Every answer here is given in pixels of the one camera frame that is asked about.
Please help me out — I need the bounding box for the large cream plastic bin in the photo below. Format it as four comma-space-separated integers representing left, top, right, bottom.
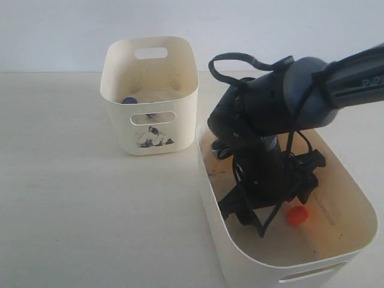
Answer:
196, 124, 378, 287

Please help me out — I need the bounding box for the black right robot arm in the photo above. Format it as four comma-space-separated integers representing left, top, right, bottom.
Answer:
207, 45, 383, 236

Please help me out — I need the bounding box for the small cream plastic bin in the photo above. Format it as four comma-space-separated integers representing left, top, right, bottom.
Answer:
100, 36, 199, 155

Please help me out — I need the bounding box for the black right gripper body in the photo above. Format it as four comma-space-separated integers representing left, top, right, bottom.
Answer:
234, 135, 326, 208

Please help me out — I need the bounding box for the black camera cable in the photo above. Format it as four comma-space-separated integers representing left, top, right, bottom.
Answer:
208, 53, 337, 238

